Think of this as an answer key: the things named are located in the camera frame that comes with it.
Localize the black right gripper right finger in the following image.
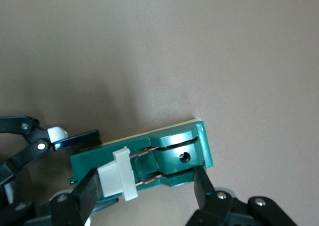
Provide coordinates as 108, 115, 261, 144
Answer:
184, 168, 300, 226

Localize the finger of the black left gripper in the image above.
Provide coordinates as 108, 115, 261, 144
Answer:
92, 198, 119, 212
0, 115, 101, 184

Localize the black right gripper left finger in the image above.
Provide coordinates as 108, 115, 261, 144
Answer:
12, 168, 102, 226

